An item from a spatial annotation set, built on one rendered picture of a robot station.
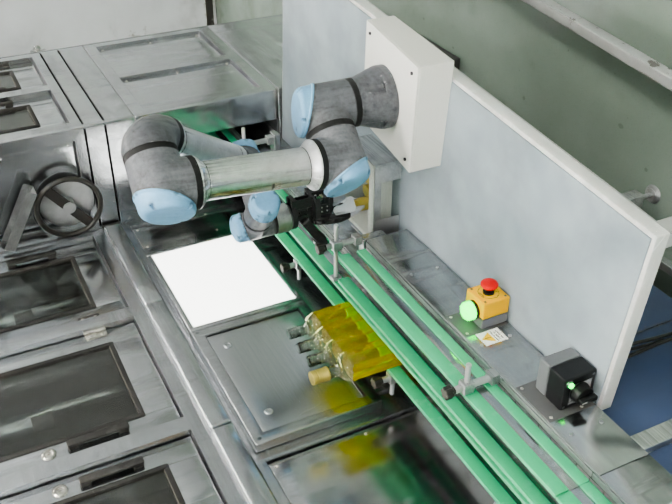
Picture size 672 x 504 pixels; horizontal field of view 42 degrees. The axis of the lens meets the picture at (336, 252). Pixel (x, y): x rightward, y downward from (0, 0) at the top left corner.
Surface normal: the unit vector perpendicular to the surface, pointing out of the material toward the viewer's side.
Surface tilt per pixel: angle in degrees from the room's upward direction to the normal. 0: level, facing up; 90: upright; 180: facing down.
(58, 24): 90
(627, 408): 90
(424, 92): 90
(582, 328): 0
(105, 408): 90
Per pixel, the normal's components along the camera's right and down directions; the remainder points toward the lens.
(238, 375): 0.00, -0.84
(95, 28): 0.45, 0.48
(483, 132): -0.89, 0.25
